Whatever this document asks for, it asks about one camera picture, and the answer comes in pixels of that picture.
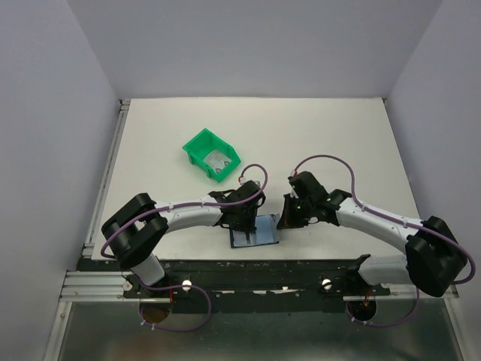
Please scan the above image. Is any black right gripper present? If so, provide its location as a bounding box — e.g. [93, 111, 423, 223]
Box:
[277, 192, 314, 229]

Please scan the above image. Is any grey striped credit card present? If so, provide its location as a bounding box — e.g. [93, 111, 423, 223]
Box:
[233, 232, 256, 247]

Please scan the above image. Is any blue leather card holder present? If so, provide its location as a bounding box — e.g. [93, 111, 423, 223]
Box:
[229, 214, 280, 249]

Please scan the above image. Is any green plastic bin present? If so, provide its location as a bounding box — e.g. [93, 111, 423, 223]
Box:
[182, 128, 241, 183]

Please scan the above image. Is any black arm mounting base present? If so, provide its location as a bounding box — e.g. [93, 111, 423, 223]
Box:
[123, 259, 390, 314]

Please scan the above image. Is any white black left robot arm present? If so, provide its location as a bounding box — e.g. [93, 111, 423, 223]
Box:
[101, 180, 265, 297]

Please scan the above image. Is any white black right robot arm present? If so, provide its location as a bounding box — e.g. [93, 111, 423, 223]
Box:
[277, 171, 467, 297]

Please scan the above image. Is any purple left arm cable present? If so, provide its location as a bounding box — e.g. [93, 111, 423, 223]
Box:
[100, 163, 268, 260]

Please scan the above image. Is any aluminium table edge rail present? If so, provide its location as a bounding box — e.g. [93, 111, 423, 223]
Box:
[80, 99, 132, 259]

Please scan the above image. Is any aluminium front frame rail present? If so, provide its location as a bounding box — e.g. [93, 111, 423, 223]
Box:
[41, 268, 144, 361]

